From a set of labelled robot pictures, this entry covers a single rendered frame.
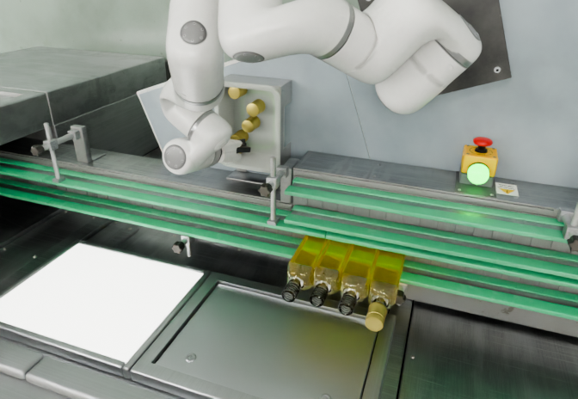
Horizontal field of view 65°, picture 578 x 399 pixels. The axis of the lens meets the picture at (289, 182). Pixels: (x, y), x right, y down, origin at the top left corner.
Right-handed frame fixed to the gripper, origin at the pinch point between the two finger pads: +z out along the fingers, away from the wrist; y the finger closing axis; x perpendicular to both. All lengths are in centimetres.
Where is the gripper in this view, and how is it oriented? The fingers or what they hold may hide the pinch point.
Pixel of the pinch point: (233, 144)
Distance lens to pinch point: 119.5
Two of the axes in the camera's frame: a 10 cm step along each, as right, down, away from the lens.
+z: 2.9, -1.7, 9.4
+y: 9.5, 1.5, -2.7
